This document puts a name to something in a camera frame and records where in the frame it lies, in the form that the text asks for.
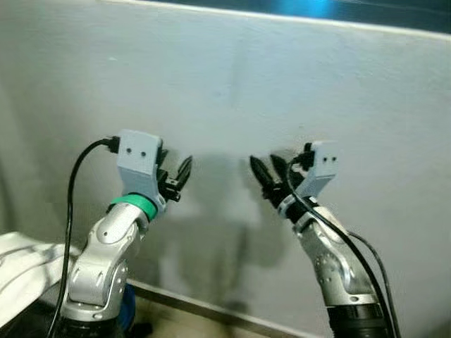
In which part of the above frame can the white shirt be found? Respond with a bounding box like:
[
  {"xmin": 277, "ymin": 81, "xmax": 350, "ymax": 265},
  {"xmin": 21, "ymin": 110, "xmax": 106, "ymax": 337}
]
[{"xmin": 0, "ymin": 231, "xmax": 82, "ymax": 328}]

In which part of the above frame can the blue plastic basin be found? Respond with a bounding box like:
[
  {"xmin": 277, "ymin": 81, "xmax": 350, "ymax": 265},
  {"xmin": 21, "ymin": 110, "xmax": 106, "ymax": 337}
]
[{"xmin": 118, "ymin": 282, "xmax": 137, "ymax": 333}]

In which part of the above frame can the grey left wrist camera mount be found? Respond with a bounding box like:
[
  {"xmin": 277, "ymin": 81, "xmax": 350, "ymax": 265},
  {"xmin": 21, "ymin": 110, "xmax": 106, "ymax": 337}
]
[{"xmin": 115, "ymin": 129, "xmax": 168, "ymax": 215}]

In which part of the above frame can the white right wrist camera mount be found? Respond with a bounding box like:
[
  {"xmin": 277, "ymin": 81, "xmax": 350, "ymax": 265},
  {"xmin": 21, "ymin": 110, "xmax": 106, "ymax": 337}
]
[{"xmin": 302, "ymin": 141, "xmax": 339, "ymax": 201}]

